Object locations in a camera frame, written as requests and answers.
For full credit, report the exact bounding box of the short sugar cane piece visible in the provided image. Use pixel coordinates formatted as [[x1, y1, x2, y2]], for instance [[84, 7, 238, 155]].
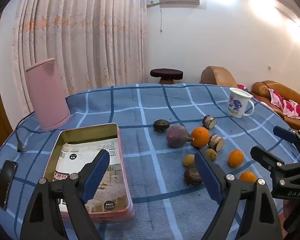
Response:
[[208, 133, 225, 152], [202, 115, 217, 129]]

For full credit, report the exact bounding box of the large orange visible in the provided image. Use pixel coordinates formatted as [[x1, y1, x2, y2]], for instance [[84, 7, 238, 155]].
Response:
[[190, 127, 210, 148]]

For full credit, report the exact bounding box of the pink cylindrical container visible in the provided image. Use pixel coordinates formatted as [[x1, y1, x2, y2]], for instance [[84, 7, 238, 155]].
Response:
[[25, 58, 71, 131]]

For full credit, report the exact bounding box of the brown leather sofa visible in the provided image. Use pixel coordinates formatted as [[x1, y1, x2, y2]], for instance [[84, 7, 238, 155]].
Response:
[[250, 80, 300, 130]]

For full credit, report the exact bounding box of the pink floral curtain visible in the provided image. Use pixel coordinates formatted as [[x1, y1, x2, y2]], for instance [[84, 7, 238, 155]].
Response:
[[11, 0, 149, 115]]

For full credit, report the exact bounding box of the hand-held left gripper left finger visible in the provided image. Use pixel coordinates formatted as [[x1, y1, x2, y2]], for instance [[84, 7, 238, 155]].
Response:
[[19, 149, 110, 240]]

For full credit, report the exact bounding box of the large purple round fruit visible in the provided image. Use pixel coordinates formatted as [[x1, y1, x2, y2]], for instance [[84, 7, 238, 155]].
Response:
[[166, 125, 194, 148]]

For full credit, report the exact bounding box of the printed paper leaflet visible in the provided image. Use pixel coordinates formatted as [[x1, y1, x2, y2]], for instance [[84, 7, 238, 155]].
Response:
[[54, 142, 130, 213]]

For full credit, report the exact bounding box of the black smartphone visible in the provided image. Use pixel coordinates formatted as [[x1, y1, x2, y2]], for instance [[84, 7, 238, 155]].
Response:
[[0, 160, 18, 211]]

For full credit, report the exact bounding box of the brown leather armchair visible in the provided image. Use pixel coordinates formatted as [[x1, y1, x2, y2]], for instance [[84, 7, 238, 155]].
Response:
[[199, 66, 238, 88]]

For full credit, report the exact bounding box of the small brown kiwi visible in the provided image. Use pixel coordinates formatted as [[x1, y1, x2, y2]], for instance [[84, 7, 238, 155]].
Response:
[[205, 148, 217, 161], [183, 154, 196, 167]]

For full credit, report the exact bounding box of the small orange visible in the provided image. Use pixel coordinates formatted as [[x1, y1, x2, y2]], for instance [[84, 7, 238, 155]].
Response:
[[239, 171, 257, 183]]

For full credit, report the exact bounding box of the white printed mug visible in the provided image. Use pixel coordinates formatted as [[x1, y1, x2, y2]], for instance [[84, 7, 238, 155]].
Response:
[[227, 87, 255, 119]]

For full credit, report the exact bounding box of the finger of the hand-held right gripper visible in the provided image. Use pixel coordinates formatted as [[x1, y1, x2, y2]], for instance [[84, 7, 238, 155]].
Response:
[[273, 126, 300, 163], [250, 145, 300, 180]]

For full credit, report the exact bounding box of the dark brown round fruit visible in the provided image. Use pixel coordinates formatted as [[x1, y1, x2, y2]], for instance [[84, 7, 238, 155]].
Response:
[[184, 167, 203, 186], [153, 119, 170, 133]]

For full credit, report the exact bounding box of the medium orange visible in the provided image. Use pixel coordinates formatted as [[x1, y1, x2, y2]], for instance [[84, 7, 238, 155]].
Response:
[[227, 149, 244, 168]]

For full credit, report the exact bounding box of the pink floral cushion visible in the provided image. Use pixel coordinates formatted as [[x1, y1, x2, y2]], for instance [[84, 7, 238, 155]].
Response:
[[282, 99, 300, 120], [268, 88, 284, 110]]

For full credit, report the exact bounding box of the blue checked tablecloth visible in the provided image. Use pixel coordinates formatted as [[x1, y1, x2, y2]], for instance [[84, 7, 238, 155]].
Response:
[[0, 83, 300, 240]]

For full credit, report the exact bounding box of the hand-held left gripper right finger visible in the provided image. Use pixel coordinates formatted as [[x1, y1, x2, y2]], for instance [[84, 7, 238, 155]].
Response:
[[194, 150, 283, 240]]

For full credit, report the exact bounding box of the pink metal tin box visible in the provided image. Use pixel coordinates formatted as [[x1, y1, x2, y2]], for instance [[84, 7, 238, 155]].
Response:
[[43, 123, 135, 222]]

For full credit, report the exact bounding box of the black power cable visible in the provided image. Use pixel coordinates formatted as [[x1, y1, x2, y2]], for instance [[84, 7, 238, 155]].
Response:
[[15, 112, 38, 153]]

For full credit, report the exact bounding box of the dark round stool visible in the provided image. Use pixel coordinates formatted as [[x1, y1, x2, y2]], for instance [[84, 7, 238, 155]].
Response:
[[150, 68, 184, 84]]

